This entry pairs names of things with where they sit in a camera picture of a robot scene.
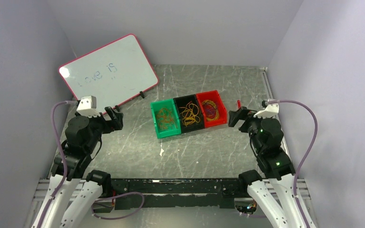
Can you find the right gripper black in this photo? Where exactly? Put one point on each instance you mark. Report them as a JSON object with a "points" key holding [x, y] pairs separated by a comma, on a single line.
{"points": [[235, 116]]}

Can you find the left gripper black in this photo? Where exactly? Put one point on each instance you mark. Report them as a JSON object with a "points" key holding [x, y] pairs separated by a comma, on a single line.
{"points": [[112, 124]]}

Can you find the black plastic bin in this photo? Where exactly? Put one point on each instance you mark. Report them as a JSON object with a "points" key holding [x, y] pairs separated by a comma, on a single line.
{"points": [[189, 113]]}

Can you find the green plastic bin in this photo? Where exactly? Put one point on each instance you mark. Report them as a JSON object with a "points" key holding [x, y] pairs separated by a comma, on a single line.
{"points": [[165, 118]]}

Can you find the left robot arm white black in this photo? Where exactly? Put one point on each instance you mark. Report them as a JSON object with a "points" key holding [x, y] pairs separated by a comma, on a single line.
{"points": [[82, 136]]}

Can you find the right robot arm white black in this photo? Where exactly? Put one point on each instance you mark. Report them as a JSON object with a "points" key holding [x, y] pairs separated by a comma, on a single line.
{"points": [[273, 170]]}

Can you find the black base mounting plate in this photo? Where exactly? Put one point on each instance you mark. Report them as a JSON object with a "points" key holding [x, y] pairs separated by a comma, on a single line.
{"points": [[223, 193]]}

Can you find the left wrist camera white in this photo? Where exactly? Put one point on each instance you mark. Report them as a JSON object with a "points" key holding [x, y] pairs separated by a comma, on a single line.
{"points": [[87, 107]]}

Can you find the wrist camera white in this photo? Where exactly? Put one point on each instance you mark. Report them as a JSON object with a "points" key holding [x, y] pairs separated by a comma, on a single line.
{"points": [[87, 107], [269, 111]]}

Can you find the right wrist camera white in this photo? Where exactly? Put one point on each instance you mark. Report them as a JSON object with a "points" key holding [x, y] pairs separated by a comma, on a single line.
{"points": [[269, 111]]}

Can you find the whiteboard with pink frame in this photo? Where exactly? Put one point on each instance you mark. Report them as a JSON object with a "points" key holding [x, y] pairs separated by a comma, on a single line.
{"points": [[114, 73]]}

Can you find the aluminium rail frame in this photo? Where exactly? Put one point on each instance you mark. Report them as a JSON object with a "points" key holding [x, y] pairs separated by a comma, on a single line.
{"points": [[64, 203]]}

